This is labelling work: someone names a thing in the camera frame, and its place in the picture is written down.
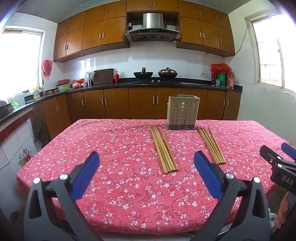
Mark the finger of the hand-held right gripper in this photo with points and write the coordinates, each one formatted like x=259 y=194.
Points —
x=289 y=150
x=269 y=155

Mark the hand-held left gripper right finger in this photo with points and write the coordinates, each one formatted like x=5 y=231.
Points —
x=208 y=176

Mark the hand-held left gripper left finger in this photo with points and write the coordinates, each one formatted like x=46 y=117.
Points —
x=85 y=176

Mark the wooden chopstick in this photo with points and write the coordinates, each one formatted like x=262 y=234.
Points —
x=168 y=148
x=163 y=149
x=207 y=145
x=217 y=145
x=158 y=150
x=211 y=145

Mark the beige perforated chopstick holder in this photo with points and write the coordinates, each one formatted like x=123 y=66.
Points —
x=182 y=111

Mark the person's right hand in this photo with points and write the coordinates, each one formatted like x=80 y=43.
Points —
x=285 y=210

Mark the red floral tablecloth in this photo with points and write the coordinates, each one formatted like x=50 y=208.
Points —
x=129 y=197

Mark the wooden base cabinets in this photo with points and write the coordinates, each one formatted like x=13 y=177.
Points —
x=115 y=104

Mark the tall red bottle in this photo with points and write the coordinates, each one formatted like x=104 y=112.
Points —
x=230 y=81

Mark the green container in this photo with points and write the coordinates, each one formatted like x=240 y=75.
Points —
x=223 y=80

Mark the small blue box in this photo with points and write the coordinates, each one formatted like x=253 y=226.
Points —
x=218 y=83

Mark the black kitchen countertop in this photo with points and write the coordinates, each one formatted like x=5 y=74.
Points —
x=196 y=84

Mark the red and white bag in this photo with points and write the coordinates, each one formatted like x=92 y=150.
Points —
x=79 y=83

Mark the dark bottle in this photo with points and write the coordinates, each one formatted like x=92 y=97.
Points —
x=213 y=78

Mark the yellow detergent bottle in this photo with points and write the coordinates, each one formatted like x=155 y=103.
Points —
x=36 y=93

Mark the red basin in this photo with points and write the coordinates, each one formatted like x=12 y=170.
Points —
x=63 y=81

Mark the steel faucet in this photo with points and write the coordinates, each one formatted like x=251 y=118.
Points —
x=43 y=87

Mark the green funnel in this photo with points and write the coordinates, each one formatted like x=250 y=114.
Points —
x=15 y=104

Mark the dark wooden cutting board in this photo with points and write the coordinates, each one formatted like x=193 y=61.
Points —
x=103 y=76

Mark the small red bottle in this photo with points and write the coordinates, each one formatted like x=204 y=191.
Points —
x=116 y=77

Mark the black pan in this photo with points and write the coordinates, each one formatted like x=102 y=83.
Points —
x=5 y=110

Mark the black gas stove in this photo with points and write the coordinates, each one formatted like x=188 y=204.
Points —
x=157 y=81

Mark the dark pot with lid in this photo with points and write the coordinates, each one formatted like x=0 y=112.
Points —
x=167 y=73

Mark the hanging red plastic bag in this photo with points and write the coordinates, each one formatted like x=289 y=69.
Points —
x=47 y=68

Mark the black wok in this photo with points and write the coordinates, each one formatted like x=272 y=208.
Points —
x=143 y=74

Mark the window beside sink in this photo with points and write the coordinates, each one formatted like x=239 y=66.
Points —
x=20 y=64

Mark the steel range hood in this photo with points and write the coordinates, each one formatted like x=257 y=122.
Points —
x=152 y=23

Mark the window with white frame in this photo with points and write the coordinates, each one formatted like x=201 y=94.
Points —
x=270 y=51

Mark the white wall socket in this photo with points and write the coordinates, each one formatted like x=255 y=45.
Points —
x=203 y=74

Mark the wooden wall cabinets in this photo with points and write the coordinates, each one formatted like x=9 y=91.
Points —
x=92 y=32

